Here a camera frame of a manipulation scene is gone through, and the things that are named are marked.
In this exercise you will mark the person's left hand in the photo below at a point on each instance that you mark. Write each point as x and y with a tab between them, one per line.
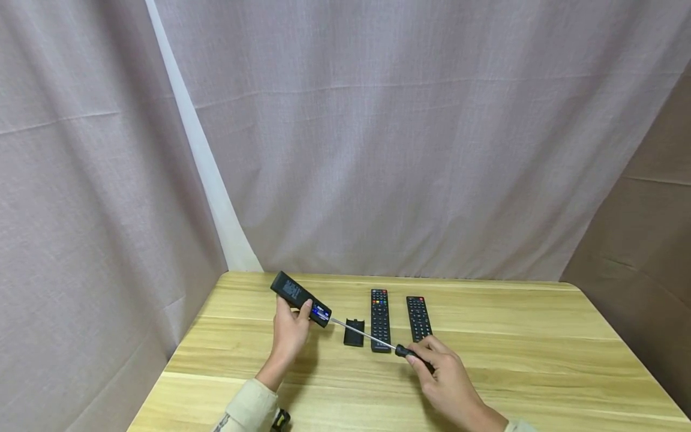
289	336

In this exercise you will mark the black remote with red button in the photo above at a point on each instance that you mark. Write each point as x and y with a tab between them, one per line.
418	318

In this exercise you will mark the person's right thumb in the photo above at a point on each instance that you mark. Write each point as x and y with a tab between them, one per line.
417	362

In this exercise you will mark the black battery cover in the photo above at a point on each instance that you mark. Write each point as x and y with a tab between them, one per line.
354	333

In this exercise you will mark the black wrist band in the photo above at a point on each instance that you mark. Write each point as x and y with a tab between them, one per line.
280	419

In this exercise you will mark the person's right index finger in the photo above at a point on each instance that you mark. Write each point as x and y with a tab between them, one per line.
435	341

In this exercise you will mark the black remote with coloured buttons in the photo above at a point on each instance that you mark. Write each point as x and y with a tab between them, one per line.
380	320

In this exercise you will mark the person's right forearm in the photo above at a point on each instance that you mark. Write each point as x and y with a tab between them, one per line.
499	422

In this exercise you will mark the person's left thumb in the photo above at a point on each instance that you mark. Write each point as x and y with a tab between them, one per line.
305	311

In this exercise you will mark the person's right hand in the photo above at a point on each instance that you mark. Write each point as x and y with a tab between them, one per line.
448	378

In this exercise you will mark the person's left fingers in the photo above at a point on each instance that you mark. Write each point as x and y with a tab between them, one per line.
280	303

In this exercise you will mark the black remote with back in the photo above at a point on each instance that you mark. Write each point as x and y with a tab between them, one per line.
294	294

